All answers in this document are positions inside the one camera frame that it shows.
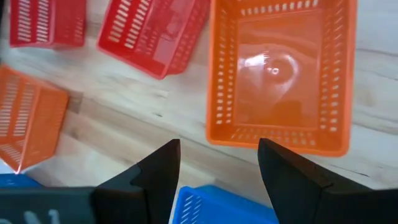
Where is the blue plastic basket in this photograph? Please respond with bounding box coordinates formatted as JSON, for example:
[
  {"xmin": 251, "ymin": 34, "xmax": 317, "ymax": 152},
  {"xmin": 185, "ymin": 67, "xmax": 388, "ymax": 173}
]
[
  {"xmin": 172, "ymin": 184, "xmax": 280, "ymax": 224},
  {"xmin": 0, "ymin": 173, "xmax": 44, "ymax": 189}
]

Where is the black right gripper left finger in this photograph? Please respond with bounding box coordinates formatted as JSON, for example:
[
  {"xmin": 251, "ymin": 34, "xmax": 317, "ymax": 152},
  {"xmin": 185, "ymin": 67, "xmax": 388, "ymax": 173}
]
[{"xmin": 93, "ymin": 138, "xmax": 182, "ymax": 224}]

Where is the orange plastic basket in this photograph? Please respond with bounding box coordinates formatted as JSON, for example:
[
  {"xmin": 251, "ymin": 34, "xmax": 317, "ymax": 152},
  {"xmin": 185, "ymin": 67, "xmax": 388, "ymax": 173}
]
[
  {"xmin": 0, "ymin": 64, "xmax": 70, "ymax": 174},
  {"xmin": 205, "ymin": 0, "xmax": 359, "ymax": 157}
]

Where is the red plastic basket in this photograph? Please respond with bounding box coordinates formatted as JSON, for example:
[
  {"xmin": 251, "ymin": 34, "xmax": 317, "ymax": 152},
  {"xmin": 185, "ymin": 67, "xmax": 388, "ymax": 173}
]
[
  {"xmin": 96, "ymin": 0, "xmax": 211, "ymax": 80},
  {"xmin": 9, "ymin": 0, "xmax": 88, "ymax": 49}
]

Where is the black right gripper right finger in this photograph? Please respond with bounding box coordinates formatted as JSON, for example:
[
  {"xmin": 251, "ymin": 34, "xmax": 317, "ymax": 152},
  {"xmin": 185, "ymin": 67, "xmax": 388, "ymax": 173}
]
[{"xmin": 257, "ymin": 138, "xmax": 398, "ymax": 224}]

